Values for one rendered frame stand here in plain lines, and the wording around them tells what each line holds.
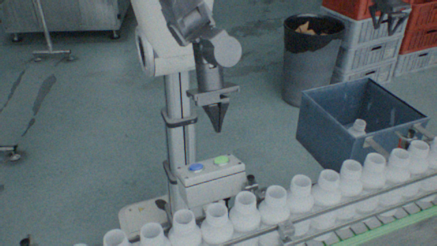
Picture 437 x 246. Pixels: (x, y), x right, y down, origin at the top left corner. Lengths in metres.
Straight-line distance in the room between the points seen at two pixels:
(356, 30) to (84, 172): 2.17
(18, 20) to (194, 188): 3.93
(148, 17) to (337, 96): 0.84
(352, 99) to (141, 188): 1.37
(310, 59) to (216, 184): 2.16
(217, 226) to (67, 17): 3.88
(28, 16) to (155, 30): 3.51
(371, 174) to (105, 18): 3.76
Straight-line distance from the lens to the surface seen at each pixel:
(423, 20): 3.81
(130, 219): 1.92
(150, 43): 1.13
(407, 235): 1.06
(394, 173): 0.90
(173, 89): 1.25
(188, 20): 0.77
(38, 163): 2.81
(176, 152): 1.38
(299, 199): 0.77
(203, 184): 0.83
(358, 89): 1.65
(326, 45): 2.89
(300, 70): 2.97
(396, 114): 1.58
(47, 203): 2.51
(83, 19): 4.39
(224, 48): 0.72
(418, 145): 0.96
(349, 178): 0.83
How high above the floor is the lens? 1.68
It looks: 35 degrees down
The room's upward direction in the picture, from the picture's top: straight up
